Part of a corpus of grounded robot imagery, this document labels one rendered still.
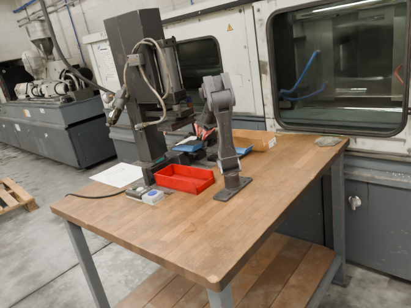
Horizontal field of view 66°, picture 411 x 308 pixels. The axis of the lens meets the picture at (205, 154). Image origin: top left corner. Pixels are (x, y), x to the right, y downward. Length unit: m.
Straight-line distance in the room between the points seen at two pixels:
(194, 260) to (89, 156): 3.85
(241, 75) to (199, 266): 1.37
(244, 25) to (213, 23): 0.24
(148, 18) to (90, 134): 3.27
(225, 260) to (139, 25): 1.07
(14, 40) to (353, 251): 10.18
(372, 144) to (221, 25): 1.10
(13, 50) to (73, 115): 6.48
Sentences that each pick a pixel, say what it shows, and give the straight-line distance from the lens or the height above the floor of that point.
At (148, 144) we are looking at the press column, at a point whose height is 1.00.
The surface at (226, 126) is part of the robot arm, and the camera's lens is 1.15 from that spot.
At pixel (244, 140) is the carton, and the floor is 0.95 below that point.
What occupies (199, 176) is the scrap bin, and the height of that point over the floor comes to 0.92.
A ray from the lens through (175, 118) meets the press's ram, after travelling 1.52.
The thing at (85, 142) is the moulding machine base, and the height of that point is 0.42.
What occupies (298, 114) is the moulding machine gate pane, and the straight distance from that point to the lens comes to 1.85.
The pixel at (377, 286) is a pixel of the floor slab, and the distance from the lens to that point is 2.19.
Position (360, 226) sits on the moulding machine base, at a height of 0.36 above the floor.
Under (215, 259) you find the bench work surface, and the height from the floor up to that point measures 0.90.
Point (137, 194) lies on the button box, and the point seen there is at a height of 0.93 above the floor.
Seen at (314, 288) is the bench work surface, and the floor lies 0.22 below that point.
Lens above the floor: 1.50
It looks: 20 degrees down
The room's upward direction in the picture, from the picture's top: 10 degrees counter-clockwise
